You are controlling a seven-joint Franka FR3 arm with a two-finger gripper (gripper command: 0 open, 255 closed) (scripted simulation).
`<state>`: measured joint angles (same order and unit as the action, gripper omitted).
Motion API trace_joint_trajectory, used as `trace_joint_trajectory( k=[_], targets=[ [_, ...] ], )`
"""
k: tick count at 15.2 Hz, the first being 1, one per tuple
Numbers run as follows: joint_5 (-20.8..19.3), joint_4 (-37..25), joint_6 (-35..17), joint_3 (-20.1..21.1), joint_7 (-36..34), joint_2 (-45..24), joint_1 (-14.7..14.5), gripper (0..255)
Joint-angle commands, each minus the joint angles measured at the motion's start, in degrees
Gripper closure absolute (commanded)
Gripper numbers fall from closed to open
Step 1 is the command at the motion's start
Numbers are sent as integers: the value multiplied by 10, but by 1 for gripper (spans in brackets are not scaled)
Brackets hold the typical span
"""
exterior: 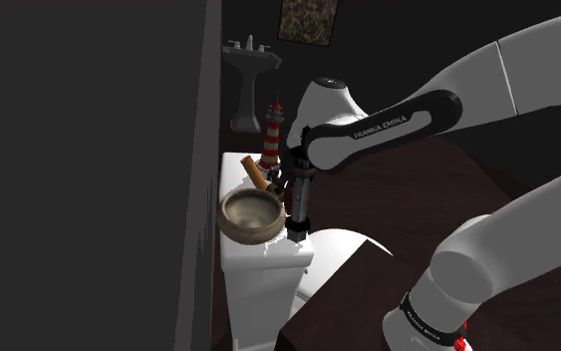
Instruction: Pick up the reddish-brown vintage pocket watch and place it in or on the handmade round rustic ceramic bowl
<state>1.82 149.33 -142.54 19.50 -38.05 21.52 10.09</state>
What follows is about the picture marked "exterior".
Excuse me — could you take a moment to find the brown wooden stick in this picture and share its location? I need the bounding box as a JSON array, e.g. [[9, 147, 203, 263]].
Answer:
[[239, 155, 271, 192]]

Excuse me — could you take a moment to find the white toilet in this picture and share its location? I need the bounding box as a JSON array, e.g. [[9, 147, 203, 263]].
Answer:
[[218, 152, 394, 351]]

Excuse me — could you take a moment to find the brown wall picture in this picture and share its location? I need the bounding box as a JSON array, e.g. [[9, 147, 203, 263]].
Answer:
[[276, 0, 341, 48]]

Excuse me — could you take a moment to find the red white lighthouse figure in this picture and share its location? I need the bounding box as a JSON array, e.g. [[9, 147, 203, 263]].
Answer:
[[258, 99, 286, 172]]

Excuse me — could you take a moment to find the brown metal bowl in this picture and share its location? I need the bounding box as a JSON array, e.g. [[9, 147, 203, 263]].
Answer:
[[216, 187, 288, 246]]

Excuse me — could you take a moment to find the grey pedestal sink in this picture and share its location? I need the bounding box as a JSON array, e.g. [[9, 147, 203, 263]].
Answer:
[[221, 34, 283, 135]]

